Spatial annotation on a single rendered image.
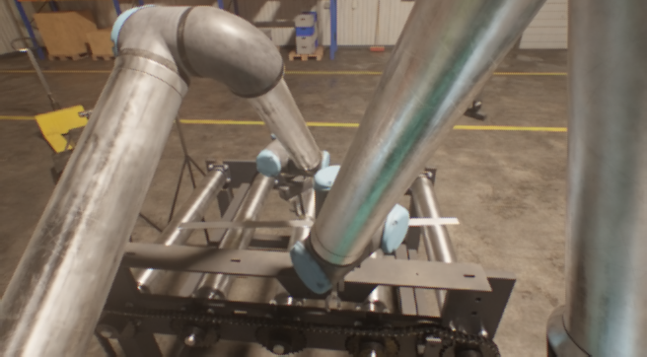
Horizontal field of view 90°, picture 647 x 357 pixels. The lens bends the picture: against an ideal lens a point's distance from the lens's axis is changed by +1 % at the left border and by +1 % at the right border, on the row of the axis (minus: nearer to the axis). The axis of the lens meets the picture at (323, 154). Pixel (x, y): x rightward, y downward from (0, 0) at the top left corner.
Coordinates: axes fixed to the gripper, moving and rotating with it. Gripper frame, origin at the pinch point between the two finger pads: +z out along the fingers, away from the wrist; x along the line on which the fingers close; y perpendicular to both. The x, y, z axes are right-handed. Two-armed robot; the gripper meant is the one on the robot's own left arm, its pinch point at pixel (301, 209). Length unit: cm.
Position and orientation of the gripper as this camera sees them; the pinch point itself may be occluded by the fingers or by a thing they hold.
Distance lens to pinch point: 133.1
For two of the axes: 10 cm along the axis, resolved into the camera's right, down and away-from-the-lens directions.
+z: 1.7, 9.1, 3.9
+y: -6.2, -2.1, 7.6
